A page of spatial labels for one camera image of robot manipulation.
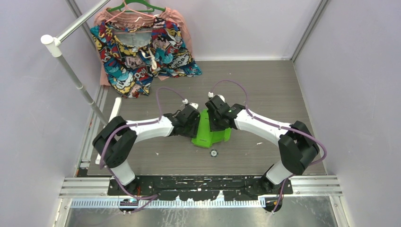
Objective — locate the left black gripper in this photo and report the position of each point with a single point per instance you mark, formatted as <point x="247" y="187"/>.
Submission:
<point x="192" y="133"/>

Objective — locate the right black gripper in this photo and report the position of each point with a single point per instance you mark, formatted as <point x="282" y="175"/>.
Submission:
<point x="213" y="127"/>

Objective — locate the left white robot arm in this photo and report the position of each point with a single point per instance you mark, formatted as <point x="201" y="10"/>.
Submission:
<point x="116" y="139"/>

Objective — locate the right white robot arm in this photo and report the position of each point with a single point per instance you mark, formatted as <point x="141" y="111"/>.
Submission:
<point x="297" y="147"/>

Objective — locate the colorful patterned shirt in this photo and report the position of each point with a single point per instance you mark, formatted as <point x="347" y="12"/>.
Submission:
<point x="135" y="49"/>

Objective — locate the green clothes hanger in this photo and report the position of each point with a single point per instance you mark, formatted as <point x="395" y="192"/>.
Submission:
<point x="143" y="6"/>

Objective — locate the metal clothes rack pole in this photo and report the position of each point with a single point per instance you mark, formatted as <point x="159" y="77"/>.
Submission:
<point x="53" y="46"/>

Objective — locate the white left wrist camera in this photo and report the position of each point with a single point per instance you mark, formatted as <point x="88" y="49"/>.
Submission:
<point x="187" y="103"/>

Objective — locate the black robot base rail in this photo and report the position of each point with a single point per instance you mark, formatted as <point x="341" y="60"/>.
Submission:
<point x="205" y="187"/>

